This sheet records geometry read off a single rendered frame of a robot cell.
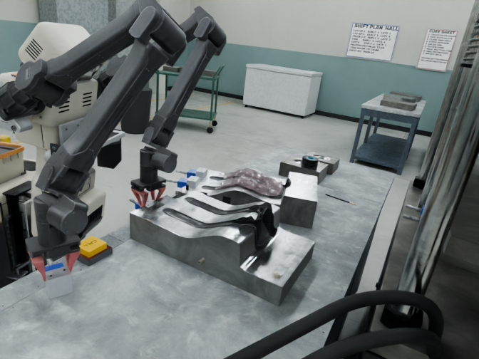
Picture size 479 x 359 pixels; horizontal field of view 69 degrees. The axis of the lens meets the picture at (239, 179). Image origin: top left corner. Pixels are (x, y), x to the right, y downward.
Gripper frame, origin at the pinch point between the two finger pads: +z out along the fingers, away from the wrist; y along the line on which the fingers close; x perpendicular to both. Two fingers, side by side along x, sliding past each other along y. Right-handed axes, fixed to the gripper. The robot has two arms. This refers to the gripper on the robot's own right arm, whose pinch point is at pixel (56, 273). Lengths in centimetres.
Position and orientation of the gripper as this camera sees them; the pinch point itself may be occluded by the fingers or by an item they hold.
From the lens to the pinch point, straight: 95.1
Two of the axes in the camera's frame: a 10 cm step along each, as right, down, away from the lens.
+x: -6.2, -3.3, 7.1
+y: 7.8, -1.5, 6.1
